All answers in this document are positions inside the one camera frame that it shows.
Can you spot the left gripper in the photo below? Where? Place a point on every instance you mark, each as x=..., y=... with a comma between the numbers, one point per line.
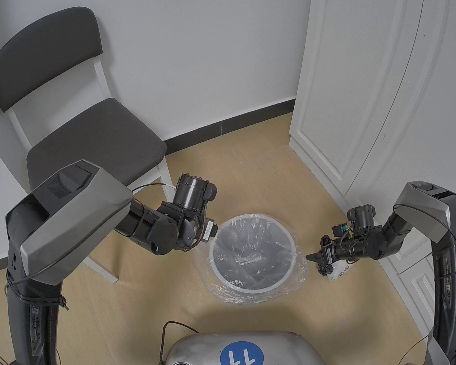
x=209, y=232

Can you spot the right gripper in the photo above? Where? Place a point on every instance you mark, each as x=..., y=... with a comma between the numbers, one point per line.
x=330, y=254

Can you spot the clear plastic bag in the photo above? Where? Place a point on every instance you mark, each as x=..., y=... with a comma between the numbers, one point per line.
x=250, y=259

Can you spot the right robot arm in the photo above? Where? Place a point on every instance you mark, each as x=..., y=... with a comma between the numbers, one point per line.
x=421, y=211

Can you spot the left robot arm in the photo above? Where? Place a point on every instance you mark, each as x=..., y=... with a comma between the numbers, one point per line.
x=72, y=211

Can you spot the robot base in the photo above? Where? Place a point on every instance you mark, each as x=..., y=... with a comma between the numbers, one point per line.
x=243, y=348

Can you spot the white trash bin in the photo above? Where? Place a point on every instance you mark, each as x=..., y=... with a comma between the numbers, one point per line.
x=250, y=283

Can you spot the grey padded white chair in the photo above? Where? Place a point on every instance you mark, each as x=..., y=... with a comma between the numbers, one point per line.
x=98, y=143

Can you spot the white wardrobe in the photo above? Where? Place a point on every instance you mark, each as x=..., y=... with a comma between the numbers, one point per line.
x=364, y=89

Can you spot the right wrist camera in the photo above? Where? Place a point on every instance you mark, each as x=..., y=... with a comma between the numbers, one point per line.
x=341, y=230

